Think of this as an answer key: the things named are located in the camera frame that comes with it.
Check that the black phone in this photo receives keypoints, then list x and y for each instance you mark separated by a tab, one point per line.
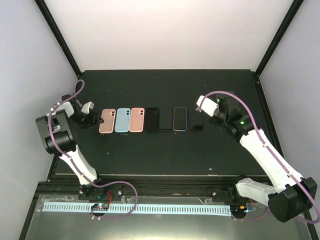
151	119

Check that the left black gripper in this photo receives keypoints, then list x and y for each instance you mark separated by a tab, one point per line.
94	120

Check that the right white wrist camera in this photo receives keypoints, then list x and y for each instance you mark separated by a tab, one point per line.
206	105

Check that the white slotted cable duct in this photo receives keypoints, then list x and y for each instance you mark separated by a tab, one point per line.
157	209

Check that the blue phone case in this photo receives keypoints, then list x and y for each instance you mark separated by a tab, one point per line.
122	121

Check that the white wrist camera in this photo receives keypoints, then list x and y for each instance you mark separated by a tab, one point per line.
206	105
87	107

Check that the small circuit board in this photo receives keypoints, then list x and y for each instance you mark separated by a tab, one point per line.
100	207
241	209

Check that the black phone case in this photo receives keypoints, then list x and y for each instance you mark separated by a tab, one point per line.
165	119

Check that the left black frame post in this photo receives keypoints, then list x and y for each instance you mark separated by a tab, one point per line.
49	19

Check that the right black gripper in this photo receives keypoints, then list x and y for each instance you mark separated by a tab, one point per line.
210	120

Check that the right small circuit board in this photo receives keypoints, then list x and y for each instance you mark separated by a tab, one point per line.
241	209

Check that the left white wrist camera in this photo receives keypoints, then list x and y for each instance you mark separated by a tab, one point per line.
87	107

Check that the blue cased phone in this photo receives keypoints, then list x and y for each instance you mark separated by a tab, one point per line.
195	120

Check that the black frame post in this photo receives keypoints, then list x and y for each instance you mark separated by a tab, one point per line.
282	29
49	19

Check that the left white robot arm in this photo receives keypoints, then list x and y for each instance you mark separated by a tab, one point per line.
59	138

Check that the right black frame post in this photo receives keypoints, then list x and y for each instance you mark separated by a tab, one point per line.
282	29

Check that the pink cased phone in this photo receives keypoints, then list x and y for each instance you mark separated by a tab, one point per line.
180	119

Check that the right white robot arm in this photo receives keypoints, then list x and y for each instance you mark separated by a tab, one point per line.
290	194

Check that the pink phone case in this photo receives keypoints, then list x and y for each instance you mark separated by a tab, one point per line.
136	123
108	116

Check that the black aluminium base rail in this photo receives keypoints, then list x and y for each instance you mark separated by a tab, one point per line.
218	188

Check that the left small circuit board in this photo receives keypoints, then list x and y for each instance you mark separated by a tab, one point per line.
100	207

